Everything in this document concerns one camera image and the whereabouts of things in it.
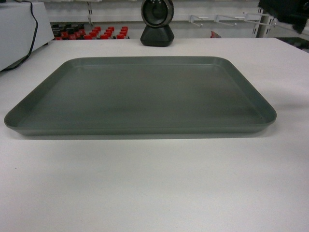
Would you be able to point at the grey silver serving tray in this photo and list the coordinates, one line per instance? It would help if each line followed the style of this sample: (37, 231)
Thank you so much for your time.
(142, 95)

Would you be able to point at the white checkout table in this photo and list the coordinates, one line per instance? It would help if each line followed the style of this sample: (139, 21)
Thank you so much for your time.
(202, 183)

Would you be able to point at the black barcode scanner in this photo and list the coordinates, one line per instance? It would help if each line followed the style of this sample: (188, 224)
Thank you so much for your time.
(157, 15)

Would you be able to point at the white peg hook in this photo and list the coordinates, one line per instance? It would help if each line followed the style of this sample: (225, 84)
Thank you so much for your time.
(228, 20)

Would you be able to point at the white cash register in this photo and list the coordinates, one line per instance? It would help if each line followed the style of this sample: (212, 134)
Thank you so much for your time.
(24, 27)

